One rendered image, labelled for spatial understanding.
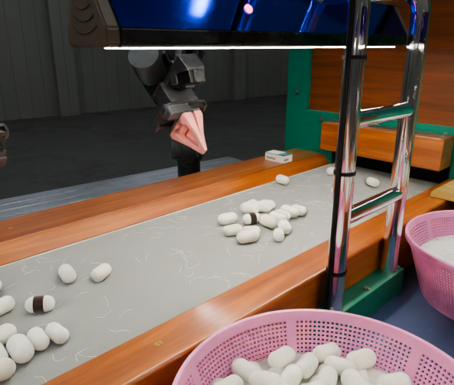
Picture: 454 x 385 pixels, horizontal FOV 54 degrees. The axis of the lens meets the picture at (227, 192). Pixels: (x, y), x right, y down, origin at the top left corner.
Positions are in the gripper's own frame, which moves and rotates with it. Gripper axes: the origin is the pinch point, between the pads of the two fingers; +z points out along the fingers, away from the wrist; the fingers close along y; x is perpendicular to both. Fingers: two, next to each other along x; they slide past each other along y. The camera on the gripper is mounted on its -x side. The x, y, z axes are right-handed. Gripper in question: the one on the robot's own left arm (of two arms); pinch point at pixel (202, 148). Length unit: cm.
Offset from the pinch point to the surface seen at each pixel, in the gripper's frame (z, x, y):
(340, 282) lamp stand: 34.5, -17.0, -9.5
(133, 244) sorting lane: 12.1, 4.8, -20.0
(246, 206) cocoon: 13.6, 1.3, 2.4
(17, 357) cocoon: 24, -7, -44
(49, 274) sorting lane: 12.3, 4.6, -33.7
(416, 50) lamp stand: 16.3, -37.5, 5.1
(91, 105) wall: -419, 455, 289
